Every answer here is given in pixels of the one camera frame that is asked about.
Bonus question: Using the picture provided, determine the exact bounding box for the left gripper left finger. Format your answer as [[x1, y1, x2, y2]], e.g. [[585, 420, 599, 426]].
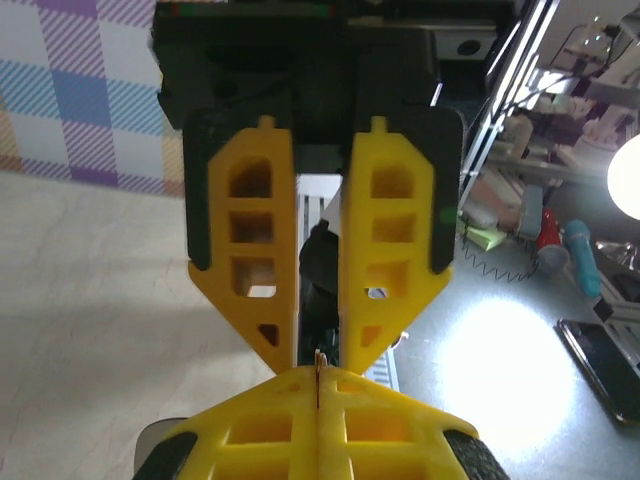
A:
[[131, 366, 322, 480]]

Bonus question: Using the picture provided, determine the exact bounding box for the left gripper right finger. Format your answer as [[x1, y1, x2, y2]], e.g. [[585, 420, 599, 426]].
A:
[[318, 368, 512, 480]]

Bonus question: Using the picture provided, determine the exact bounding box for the green note pad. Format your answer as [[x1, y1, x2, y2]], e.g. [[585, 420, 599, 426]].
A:
[[458, 219, 507, 251]]

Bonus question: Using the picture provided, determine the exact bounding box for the small grey box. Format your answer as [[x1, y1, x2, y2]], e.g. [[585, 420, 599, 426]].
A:
[[516, 185, 545, 237]]

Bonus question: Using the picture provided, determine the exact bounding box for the red flashlight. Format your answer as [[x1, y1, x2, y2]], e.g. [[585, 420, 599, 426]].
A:
[[536, 208, 571, 275]]

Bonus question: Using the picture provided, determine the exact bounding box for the teal flashlight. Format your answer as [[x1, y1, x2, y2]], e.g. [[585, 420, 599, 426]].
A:
[[563, 218, 603, 297]]

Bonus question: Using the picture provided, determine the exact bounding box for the black phone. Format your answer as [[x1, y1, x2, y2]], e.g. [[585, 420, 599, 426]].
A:
[[555, 318, 640, 427]]

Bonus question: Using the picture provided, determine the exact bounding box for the glowing white lamp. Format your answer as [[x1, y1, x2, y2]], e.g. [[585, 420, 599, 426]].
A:
[[606, 133, 640, 221]]

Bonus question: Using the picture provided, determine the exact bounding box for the perforated grey cable duct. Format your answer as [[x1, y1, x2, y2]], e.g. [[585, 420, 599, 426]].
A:
[[296, 173, 402, 401]]

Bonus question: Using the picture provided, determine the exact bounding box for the aluminium frame post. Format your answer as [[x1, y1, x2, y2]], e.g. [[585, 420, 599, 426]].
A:
[[457, 0, 559, 206]]

